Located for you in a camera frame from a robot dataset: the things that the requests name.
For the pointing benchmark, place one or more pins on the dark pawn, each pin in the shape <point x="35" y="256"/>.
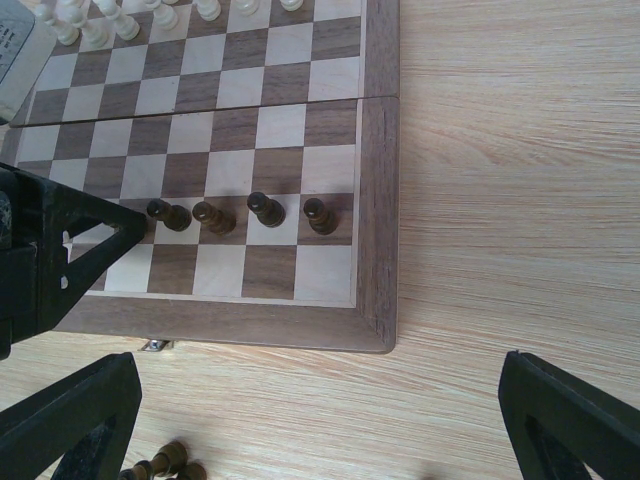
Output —
<point x="321" y="219"/>
<point x="268" y="211"/>
<point x="218" y="221"/>
<point x="174" y="217"/>

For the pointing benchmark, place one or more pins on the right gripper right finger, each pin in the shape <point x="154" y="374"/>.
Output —
<point x="561" y="427"/>

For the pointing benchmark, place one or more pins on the dark piece centre one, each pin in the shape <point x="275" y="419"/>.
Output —
<point x="169" y="459"/>

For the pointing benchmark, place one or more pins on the white pawn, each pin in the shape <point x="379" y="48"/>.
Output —
<point x="291" y="5"/>
<point x="246" y="7"/>
<point x="209" y="10"/>
<point x="94" y="35"/>
<point x="126" y="27"/>
<point x="164" y="15"/>

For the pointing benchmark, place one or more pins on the dark piece bottom centre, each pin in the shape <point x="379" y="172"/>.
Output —
<point x="192" y="471"/>

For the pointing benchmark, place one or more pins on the white rook left corner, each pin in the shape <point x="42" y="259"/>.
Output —
<point x="45" y="14"/>

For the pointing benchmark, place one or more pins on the dark piece centre two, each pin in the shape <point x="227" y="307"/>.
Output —
<point x="142" y="470"/>

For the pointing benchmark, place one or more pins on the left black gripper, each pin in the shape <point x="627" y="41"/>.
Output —
<point x="56" y="242"/>

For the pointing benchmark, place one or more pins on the wooden chess board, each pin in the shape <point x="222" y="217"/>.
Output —
<point x="295" y="105"/>

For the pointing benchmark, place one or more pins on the white knight left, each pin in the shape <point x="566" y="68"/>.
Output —
<point x="69" y="15"/>

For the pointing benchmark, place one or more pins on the metal board latch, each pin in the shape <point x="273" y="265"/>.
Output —
<point x="155" y="345"/>

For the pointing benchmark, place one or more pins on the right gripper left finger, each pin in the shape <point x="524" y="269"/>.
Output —
<point x="83" y="423"/>

